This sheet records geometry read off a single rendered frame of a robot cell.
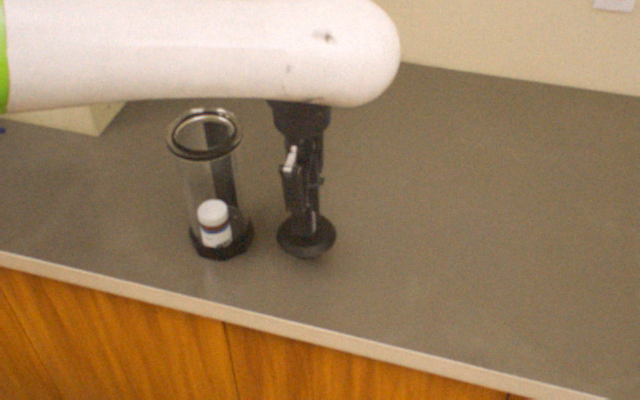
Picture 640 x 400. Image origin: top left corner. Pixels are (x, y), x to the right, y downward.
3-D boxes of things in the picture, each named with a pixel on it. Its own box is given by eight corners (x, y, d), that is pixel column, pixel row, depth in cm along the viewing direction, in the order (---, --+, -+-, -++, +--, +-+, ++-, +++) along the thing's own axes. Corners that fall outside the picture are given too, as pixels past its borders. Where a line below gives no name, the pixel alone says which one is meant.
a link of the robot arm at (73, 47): (-6, -58, 54) (-2, 66, 60) (6, 8, 46) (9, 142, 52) (381, -23, 70) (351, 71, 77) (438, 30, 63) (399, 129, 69)
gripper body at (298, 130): (284, 74, 89) (287, 129, 96) (261, 112, 84) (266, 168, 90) (338, 83, 88) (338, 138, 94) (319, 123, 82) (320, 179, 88)
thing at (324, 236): (288, 217, 109) (286, 188, 105) (343, 229, 107) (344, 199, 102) (268, 260, 103) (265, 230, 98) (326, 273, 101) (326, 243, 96)
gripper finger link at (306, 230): (312, 201, 96) (310, 204, 95) (313, 235, 101) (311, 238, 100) (292, 197, 97) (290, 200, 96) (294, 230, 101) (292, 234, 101)
